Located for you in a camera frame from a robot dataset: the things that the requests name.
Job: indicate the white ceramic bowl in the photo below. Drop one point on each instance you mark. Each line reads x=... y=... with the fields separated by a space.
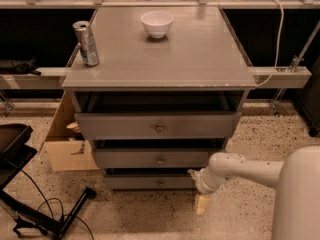
x=157 y=23

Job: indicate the black cloth on rail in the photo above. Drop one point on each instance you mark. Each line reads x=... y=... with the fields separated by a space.
x=20 y=67

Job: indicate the silver drink can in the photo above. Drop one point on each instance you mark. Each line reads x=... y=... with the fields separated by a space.
x=87 y=43

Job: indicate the grey drawer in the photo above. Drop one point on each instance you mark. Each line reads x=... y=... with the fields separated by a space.
x=175 y=158
x=154 y=182
x=123 y=126

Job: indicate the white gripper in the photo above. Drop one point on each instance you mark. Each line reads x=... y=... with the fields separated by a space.
x=201 y=183

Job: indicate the cardboard box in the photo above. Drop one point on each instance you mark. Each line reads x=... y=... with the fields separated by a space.
x=66 y=150

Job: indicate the grey metal rail frame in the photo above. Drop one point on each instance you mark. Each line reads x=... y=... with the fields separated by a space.
x=33 y=79

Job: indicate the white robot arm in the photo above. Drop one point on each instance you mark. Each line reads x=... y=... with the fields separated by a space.
x=296 y=181

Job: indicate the black stand with tray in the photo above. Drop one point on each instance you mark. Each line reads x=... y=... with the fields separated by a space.
x=22 y=197

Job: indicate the grey drawer cabinet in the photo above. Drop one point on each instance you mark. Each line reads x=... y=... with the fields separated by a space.
x=153 y=109

